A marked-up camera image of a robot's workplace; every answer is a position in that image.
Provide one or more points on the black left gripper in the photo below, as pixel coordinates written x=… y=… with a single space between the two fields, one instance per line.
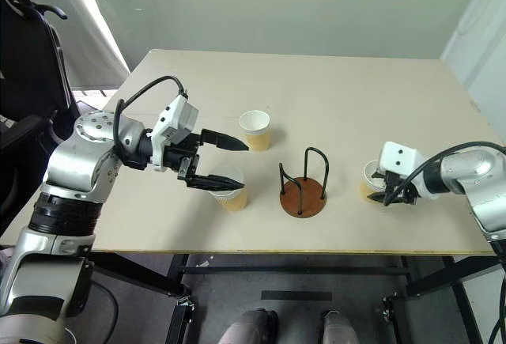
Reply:
x=186 y=154

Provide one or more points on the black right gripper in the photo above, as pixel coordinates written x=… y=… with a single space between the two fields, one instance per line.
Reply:
x=401 y=191

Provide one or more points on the tan paper cup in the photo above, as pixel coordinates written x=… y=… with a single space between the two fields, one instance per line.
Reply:
x=365 y=191
x=234 y=201
x=257 y=136

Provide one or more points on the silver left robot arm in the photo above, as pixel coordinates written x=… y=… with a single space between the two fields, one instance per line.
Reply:
x=71 y=158

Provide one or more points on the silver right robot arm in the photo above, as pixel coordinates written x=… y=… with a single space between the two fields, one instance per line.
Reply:
x=474 y=170

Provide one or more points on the black tape strip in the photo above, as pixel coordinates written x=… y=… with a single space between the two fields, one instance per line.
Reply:
x=296 y=296

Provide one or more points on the grey rounded shape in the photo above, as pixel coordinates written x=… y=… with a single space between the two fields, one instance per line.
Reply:
x=340 y=328
x=247 y=328

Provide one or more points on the white curtain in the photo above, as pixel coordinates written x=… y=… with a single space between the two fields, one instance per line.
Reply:
x=103 y=35

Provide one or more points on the black office chair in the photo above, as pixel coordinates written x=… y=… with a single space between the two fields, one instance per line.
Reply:
x=31 y=63

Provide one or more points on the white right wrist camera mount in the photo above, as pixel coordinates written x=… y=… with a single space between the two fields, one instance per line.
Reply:
x=399 y=158

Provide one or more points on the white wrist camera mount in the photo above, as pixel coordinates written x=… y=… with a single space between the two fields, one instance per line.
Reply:
x=176 y=116
x=399 y=158

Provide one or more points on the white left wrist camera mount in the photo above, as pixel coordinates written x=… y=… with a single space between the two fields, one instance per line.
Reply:
x=176 y=116

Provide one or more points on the black metal table frame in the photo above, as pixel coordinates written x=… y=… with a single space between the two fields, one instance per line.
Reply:
x=276 y=269

